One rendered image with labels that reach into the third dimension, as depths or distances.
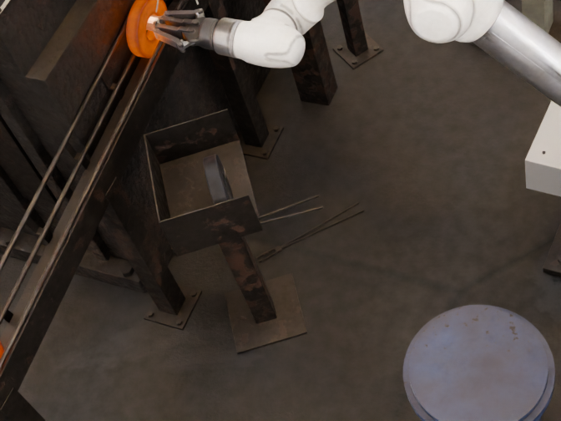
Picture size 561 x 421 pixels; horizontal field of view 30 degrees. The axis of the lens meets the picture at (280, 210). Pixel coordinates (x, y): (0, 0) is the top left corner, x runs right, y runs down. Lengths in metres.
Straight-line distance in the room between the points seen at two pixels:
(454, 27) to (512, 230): 1.10
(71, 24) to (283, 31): 0.50
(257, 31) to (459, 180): 0.90
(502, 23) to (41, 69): 1.05
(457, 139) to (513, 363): 1.06
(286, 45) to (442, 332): 0.74
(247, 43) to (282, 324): 0.84
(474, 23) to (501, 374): 0.74
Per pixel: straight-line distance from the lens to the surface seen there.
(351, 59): 3.44
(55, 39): 2.53
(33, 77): 2.47
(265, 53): 2.45
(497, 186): 3.06
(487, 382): 2.27
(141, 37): 2.60
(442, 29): 1.99
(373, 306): 2.88
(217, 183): 2.27
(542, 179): 2.57
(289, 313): 2.91
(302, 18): 2.54
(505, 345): 2.31
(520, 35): 2.10
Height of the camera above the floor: 2.48
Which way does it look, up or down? 53 degrees down
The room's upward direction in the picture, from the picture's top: 21 degrees counter-clockwise
